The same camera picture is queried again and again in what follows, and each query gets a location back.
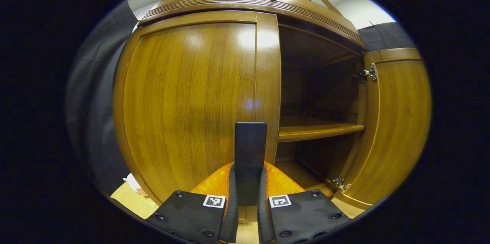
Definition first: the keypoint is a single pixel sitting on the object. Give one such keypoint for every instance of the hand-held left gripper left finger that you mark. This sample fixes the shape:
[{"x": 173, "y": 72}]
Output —
[{"x": 231, "y": 217}]

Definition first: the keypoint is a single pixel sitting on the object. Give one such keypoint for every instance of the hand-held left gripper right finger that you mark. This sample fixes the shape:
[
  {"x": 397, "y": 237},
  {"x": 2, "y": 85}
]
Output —
[{"x": 263, "y": 221}]

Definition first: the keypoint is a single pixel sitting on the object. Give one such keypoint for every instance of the wooden shoe cabinet door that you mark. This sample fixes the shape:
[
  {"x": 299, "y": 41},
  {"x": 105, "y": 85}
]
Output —
[
  {"x": 183, "y": 102},
  {"x": 394, "y": 129}
]

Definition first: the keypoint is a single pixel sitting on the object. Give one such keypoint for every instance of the wooden double-door shoe cabinet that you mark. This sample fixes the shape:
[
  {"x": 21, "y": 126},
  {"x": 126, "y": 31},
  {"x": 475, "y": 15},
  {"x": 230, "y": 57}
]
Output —
[{"x": 321, "y": 95}]

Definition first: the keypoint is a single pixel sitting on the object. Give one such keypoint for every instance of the metal door hinge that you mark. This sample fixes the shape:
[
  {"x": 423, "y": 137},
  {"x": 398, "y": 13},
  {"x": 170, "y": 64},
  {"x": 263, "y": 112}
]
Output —
[
  {"x": 368, "y": 73},
  {"x": 341, "y": 184}
]

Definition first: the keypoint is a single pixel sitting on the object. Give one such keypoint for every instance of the wooden inner shelf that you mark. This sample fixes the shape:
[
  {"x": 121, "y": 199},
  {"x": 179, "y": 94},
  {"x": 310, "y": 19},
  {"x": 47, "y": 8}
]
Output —
[{"x": 314, "y": 131}]

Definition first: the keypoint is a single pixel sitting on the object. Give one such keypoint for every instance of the white crumpled object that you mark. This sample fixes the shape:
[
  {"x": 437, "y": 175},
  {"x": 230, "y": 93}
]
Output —
[{"x": 134, "y": 182}]

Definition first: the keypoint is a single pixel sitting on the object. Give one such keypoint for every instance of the wooden drawer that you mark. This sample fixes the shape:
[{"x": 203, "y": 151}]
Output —
[{"x": 214, "y": 2}]

